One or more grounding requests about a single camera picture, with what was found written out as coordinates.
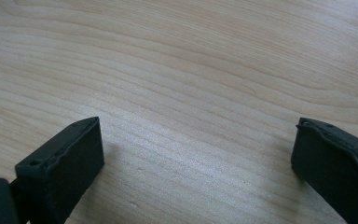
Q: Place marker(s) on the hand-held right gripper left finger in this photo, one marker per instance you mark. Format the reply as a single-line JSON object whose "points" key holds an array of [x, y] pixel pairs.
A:
{"points": [[62, 171]]}

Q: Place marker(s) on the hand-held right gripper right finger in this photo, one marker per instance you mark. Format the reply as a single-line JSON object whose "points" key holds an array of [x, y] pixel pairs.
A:
{"points": [[338, 174]]}

